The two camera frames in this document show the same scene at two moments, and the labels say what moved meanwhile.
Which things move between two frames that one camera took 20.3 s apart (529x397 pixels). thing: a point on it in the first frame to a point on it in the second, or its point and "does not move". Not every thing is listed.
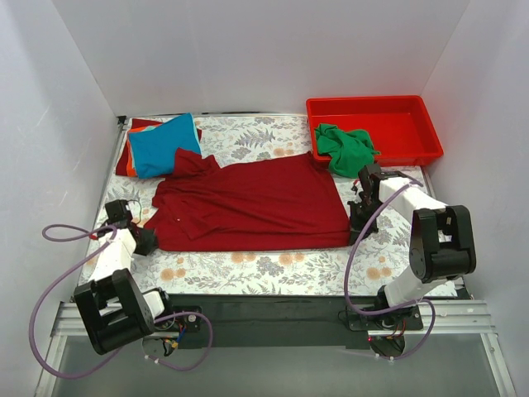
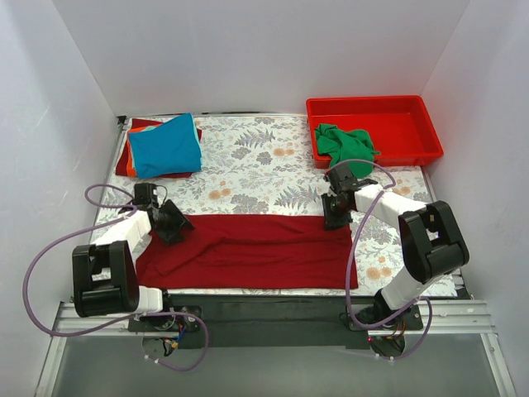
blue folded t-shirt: [154, 150] does not move
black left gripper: [145, 241] to [173, 223]
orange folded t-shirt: [130, 170] does not move
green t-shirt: [350, 152] does not move
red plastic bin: [399, 128] does not move
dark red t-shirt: [288, 203] to [251, 251]
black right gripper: [361, 214] to [335, 212]
